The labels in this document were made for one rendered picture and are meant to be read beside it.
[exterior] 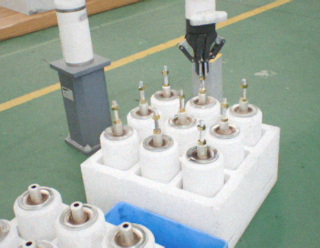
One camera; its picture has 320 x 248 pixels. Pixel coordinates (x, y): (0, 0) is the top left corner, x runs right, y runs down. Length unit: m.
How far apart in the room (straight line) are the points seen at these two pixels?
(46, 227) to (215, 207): 0.35
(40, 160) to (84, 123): 0.20
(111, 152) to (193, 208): 0.25
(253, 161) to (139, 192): 0.29
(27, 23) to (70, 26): 1.54
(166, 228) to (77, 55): 0.64
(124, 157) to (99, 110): 0.42
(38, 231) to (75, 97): 0.62
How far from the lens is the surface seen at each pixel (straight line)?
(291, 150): 1.55
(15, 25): 2.94
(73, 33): 1.45
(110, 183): 1.16
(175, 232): 1.09
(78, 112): 1.52
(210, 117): 1.26
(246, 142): 1.23
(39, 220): 0.97
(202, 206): 1.03
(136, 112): 1.25
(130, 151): 1.15
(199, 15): 1.12
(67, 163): 1.56
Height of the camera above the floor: 0.83
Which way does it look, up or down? 29 degrees down
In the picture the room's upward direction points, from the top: 5 degrees counter-clockwise
